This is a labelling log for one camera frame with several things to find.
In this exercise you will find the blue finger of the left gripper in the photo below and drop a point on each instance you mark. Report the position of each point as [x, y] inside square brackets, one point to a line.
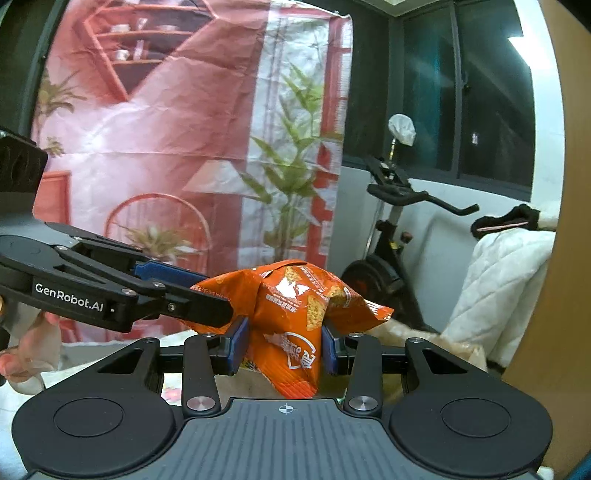
[185, 304]
[127, 259]

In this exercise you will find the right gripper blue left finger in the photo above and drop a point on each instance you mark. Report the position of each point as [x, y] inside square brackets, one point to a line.
[205, 356]

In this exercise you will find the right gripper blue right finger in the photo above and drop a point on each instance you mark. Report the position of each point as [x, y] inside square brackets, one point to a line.
[358, 356]

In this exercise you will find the orange snack bag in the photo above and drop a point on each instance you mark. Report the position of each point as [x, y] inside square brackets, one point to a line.
[286, 303]

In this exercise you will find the person's left hand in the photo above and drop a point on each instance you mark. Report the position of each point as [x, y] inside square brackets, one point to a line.
[34, 348]

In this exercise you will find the brown cardboard box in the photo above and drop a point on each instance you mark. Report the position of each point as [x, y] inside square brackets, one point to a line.
[248, 383]

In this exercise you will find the black exercise bike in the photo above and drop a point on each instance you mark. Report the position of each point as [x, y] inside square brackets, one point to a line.
[381, 276]

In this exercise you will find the checkered printed tablecloth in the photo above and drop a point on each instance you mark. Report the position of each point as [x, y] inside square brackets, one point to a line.
[74, 357]

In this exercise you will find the red printed backdrop cloth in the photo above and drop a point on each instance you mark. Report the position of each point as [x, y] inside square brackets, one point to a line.
[206, 133]

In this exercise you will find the white quilted blanket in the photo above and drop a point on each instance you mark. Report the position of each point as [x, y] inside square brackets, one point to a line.
[501, 289]

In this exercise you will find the black pink garment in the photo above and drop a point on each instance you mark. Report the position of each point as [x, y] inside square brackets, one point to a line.
[521, 216]

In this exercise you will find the dark window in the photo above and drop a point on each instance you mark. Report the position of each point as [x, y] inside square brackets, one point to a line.
[450, 67]

